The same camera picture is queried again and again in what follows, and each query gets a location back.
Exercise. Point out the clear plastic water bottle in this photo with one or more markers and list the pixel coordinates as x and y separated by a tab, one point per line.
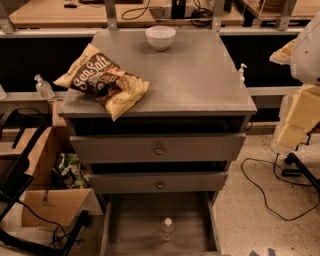
167	228

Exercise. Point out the green snack bags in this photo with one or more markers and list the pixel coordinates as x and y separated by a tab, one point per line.
68	172

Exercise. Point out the wooden desk with cables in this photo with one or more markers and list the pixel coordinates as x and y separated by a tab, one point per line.
53	14

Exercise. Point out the grey middle drawer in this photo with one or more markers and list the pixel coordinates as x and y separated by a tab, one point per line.
157	182

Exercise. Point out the clear sanitizer bottle left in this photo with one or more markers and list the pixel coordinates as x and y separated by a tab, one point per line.
43	87

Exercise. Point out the grey open bottom drawer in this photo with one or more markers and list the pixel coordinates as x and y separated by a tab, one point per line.
133	225

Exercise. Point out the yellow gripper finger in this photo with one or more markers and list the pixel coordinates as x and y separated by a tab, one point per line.
283	55

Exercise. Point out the small pump bottle right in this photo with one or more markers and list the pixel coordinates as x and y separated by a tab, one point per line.
241	70

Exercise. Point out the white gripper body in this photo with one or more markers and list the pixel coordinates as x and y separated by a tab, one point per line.
306	55

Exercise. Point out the grey top drawer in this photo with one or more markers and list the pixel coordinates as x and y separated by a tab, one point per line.
135	149

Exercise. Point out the black tripod stand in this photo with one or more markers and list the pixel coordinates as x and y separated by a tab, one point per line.
300	169

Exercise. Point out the grey drawer cabinet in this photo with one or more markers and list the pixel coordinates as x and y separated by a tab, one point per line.
194	90

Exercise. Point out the sea salt chip bag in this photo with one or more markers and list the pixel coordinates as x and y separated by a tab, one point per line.
94	74

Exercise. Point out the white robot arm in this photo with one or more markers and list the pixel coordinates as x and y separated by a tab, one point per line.
305	59

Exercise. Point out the brown cardboard box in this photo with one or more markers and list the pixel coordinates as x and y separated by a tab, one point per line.
44	196

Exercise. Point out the white ceramic bowl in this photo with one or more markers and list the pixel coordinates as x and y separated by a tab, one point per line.
160	37

